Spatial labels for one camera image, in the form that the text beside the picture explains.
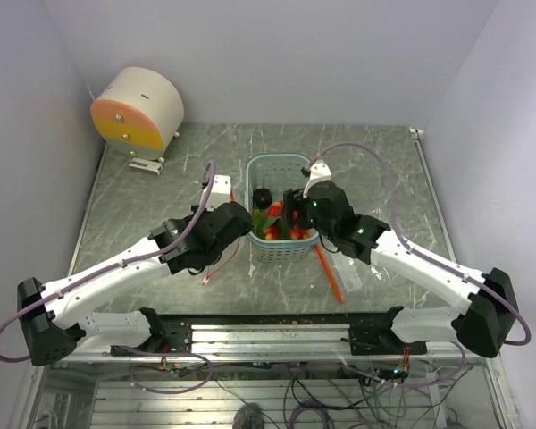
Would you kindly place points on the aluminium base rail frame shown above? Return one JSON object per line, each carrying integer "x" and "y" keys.
{"x": 397, "y": 369}

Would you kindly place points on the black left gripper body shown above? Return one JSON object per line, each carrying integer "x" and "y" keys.
{"x": 214, "y": 256}

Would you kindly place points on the cream round drawer cabinet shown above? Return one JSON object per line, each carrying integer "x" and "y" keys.
{"x": 139, "y": 113}

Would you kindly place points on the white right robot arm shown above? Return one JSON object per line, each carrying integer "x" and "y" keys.
{"x": 481, "y": 307}

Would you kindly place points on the dark toy mangosteen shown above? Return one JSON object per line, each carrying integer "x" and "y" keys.
{"x": 262, "y": 199}

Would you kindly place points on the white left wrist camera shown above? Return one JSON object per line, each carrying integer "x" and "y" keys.
{"x": 221, "y": 192}

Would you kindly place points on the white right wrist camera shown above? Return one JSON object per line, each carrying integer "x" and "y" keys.
{"x": 318, "y": 172}

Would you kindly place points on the light blue plastic basket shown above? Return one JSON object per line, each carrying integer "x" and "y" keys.
{"x": 276, "y": 172}

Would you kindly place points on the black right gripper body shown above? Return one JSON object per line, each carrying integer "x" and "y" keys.
{"x": 295, "y": 200}

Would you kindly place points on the clear zip bag orange zipper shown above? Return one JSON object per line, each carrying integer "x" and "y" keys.
{"x": 226, "y": 257}

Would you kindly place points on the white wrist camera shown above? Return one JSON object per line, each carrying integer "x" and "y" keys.
{"x": 318, "y": 172}
{"x": 221, "y": 192}

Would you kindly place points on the small white metal bracket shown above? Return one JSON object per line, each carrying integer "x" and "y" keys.
{"x": 154, "y": 167}

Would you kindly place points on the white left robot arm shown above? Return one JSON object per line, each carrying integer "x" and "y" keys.
{"x": 63, "y": 314}

